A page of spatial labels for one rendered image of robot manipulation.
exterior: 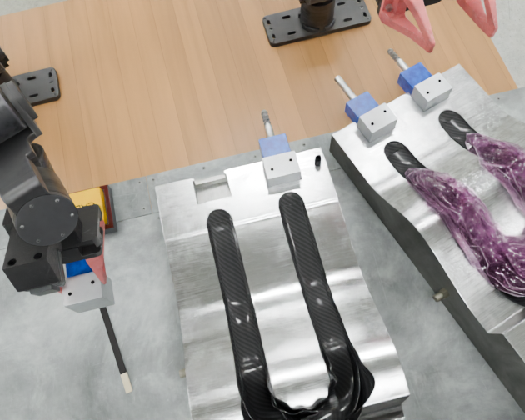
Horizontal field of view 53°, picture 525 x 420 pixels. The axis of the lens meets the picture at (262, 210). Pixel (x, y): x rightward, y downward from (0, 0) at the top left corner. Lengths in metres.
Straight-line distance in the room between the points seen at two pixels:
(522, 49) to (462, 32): 1.13
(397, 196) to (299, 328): 0.26
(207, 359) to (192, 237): 0.18
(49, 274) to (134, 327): 0.31
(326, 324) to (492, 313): 0.23
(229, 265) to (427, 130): 0.39
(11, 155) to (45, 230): 0.08
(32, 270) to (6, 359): 0.37
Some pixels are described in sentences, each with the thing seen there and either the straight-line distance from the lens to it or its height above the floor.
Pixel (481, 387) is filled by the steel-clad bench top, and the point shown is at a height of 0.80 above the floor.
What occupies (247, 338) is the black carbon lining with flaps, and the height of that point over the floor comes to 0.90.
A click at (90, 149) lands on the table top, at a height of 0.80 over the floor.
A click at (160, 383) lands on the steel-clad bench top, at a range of 0.83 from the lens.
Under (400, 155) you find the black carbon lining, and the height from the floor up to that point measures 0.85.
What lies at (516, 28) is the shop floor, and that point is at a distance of 2.29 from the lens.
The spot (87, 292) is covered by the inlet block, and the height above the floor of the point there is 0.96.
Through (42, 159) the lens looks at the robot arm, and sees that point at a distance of 0.60.
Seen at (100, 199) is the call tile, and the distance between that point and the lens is 0.89.
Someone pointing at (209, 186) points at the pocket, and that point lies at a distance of 0.83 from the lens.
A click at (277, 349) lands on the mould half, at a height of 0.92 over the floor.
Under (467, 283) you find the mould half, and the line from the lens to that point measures 0.80.
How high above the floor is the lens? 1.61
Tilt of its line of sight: 68 degrees down
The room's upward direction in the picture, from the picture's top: 6 degrees counter-clockwise
